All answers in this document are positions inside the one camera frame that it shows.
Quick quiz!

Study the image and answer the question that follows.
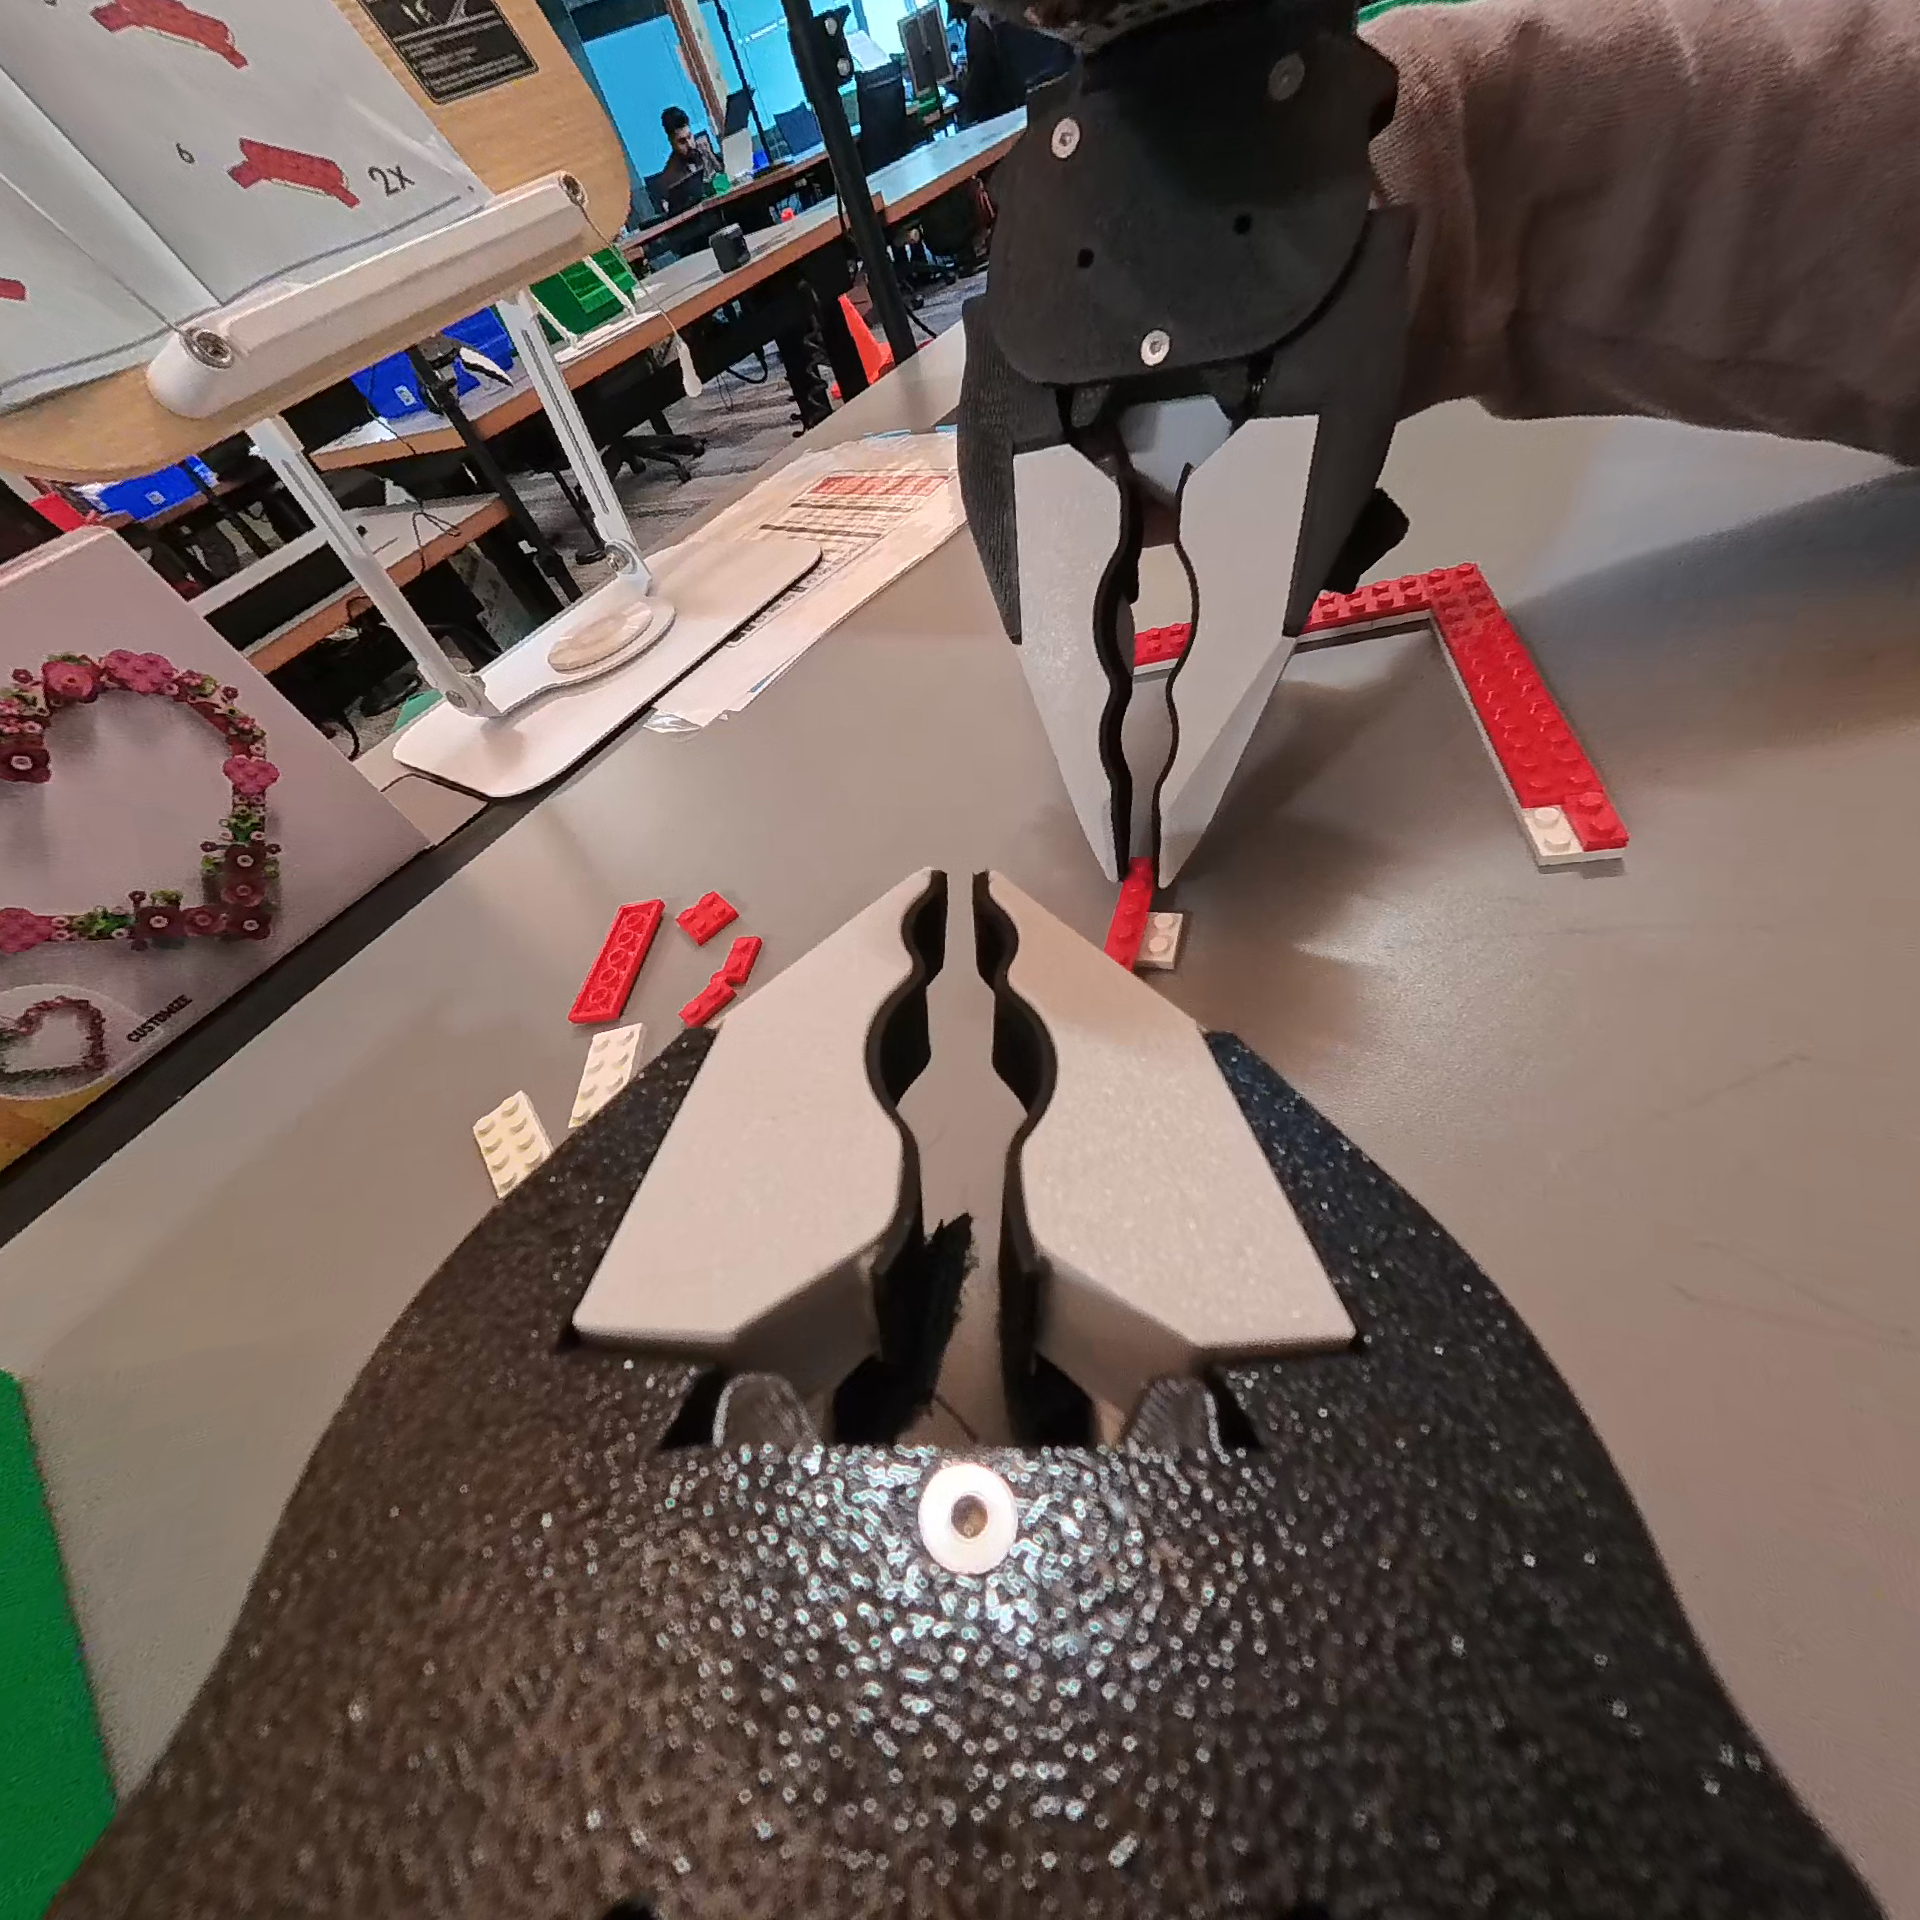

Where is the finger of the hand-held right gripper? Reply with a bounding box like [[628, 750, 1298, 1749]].
[[1007, 435, 1144, 887], [1117, 394, 1325, 890]]

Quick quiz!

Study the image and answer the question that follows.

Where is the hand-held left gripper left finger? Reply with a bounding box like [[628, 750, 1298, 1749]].
[[574, 866, 956, 1366]]

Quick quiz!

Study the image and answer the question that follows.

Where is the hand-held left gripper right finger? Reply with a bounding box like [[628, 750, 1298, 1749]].
[[971, 866, 1360, 1394]]

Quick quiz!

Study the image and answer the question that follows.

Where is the small white lego piece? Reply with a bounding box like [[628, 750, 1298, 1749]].
[[1103, 855, 1191, 976]]

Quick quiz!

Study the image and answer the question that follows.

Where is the green plastic bin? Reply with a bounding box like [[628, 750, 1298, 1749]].
[[0, 1366, 122, 1920]]

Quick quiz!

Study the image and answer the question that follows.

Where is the person's right forearm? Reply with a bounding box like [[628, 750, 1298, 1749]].
[[1357, 0, 1920, 471]]

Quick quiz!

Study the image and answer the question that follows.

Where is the white lego plate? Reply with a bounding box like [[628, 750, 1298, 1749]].
[[470, 1088, 555, 1199], [565, 1021, 650, 1132]]

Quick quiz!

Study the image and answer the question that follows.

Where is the wide red lego plate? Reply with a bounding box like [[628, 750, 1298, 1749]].
[[565, 899, 668, 1028]]

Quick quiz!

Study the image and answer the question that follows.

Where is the lego set box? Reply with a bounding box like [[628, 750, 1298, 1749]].
[[0, 526, 442, 1174]]

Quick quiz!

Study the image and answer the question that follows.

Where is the printed paper sheet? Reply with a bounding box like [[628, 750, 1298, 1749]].
[[642, 431, 971, 740]]

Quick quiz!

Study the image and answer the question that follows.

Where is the long background desk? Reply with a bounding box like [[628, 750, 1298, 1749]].
[[618, 106, 1037, 326]]

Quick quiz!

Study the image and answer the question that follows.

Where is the black stand pole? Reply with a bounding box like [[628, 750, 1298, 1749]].
[[778, 0, 924, 366]]

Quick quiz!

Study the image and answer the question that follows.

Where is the wooden book stand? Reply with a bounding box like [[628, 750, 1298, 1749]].
[[0, 0, 828, 800]]

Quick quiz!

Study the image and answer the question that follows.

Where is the instruction booklet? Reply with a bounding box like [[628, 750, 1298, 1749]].
[[0, 0, 491, 423]]

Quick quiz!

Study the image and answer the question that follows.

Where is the red lego frame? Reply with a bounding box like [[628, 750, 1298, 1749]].
[[1132, 560, 1634, 876]]

